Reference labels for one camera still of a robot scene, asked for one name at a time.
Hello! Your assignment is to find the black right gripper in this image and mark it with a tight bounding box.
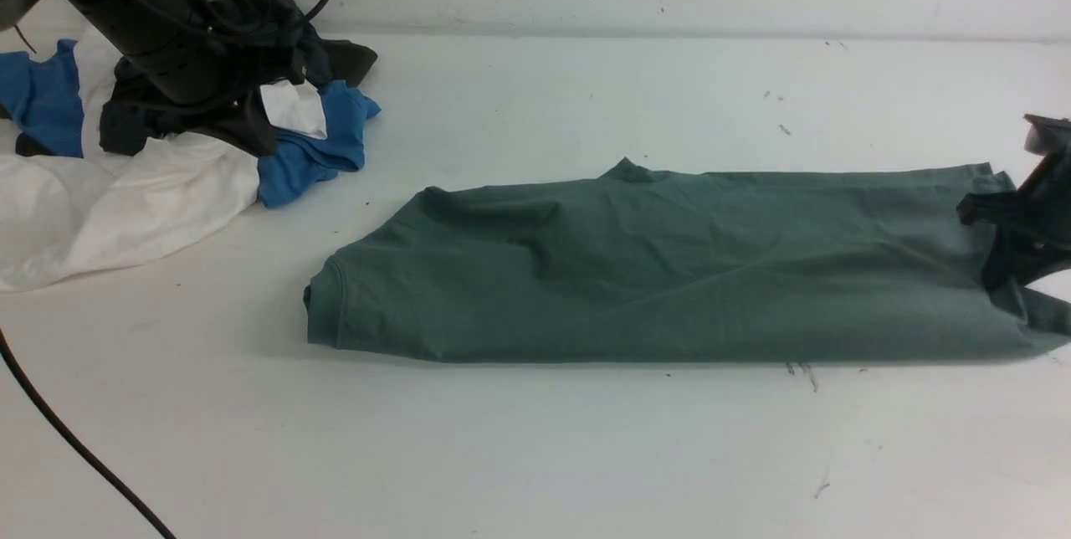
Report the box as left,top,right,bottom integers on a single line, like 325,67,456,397
956,113,1070,290

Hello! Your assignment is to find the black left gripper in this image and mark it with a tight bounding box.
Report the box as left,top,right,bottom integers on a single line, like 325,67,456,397
66,0,305,158

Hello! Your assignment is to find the green long-sleeve top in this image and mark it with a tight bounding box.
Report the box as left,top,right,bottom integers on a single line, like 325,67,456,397
305,159,1068,363

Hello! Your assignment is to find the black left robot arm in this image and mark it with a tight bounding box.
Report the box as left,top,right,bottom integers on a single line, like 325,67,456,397
3,0,302,158

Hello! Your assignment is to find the dark grey shirt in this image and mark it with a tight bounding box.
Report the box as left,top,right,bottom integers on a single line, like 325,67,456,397
100,0,377,158

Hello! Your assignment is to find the blue shirt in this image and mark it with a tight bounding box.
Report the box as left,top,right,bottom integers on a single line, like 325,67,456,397
3,39,380,208

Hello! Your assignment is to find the white shirt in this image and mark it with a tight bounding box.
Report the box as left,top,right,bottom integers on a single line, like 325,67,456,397
1,29,336,291

